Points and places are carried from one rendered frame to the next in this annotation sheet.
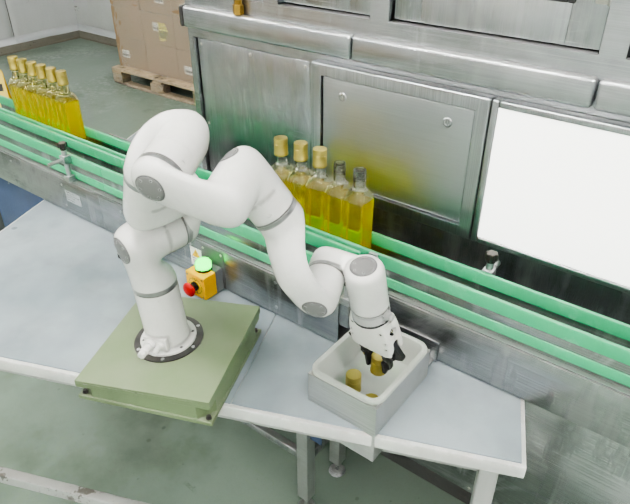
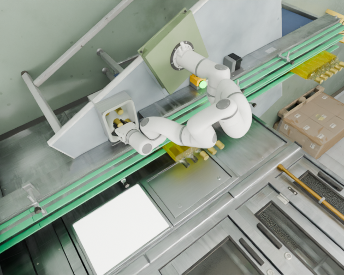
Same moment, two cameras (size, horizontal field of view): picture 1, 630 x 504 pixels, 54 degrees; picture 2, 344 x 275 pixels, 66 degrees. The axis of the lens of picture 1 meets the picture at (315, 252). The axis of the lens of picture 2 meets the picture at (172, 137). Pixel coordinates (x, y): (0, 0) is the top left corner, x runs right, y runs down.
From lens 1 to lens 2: 0.23 m
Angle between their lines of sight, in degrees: 11
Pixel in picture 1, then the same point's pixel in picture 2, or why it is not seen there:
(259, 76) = (252, 154)
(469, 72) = (188, 226)
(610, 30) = not seen: outside the picture
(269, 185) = (193, 143)
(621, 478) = (33, 165)
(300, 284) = (154, 125)
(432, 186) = (165, 183)
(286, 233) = (175, 134)
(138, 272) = (208, 66)
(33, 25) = not seen: outside the picture
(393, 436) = (89, 110)
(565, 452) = (53, 154)
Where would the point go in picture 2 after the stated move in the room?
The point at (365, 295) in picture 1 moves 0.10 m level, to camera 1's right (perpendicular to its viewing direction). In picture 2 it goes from (137, 141) to (123, 159)
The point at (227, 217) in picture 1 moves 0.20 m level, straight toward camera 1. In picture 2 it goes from (191, 122) to (154, 113)
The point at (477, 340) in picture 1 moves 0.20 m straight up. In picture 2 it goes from (102, 159) to (120, 185)
